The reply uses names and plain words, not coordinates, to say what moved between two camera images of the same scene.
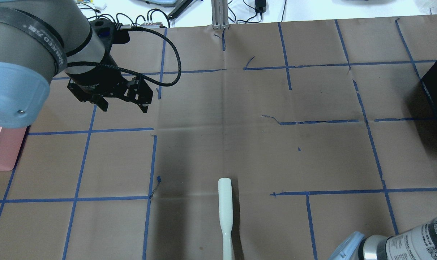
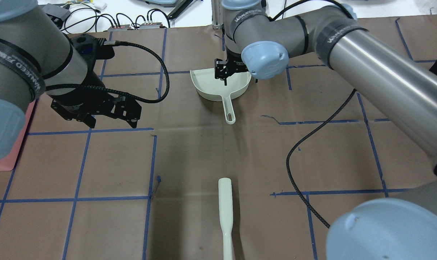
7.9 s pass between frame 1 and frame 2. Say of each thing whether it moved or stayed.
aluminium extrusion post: stayed
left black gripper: moved
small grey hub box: stayed
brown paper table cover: stayed
